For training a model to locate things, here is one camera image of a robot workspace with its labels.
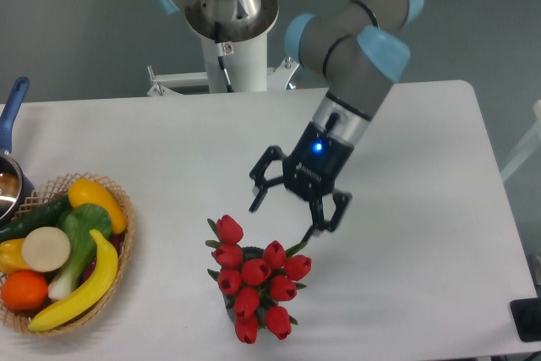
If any green toy bok choy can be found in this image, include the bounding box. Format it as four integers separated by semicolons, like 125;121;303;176
48;204;112;302

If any orange toy fruit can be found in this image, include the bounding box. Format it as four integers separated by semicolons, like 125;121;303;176
1;271;48;311

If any red toy fruit in basket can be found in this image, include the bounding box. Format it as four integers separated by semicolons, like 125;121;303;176
81;234;123;282

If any white frame at right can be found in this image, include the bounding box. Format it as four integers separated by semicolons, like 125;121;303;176
500;100;540;183

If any yellow toy bell pepper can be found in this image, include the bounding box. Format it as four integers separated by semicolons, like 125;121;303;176
0;238;30;275

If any white middle table clamp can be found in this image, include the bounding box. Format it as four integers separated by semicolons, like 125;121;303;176
267;57;300;91

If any white table clamp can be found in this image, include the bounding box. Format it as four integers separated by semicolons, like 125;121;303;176
267;57;300;91
146;65;209;97

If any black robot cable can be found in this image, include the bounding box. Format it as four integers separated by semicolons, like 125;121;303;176
213;21;235;94

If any green toy cucumber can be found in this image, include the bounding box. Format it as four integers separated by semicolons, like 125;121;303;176
1;195;72;243

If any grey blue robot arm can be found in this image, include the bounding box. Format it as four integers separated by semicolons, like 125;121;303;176
154;0;424;236

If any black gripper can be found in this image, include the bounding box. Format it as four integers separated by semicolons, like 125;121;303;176
248;121;355;244

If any white left table clamp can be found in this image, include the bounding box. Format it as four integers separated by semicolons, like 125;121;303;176
146;65;209;97

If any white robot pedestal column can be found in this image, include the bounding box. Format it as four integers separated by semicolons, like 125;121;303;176
185;0;279;93

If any blue handled saucepan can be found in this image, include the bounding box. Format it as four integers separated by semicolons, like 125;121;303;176
1;77;34;227

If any woven wicker basket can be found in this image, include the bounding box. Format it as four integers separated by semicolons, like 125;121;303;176
1;172;135;337

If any dark grey ribbed vase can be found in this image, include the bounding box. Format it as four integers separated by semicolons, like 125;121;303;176
222;247;279;329

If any red tulip bouquet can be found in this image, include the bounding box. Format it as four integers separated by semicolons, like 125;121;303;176
205;215;312;344

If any yellow toy banana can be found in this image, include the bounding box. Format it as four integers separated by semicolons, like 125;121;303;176
28;229;118;332

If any black device at edge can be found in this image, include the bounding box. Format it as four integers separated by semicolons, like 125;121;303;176
510;298;541;342

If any beige round toy disc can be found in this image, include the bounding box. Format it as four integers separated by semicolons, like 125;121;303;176
21;227;71;272

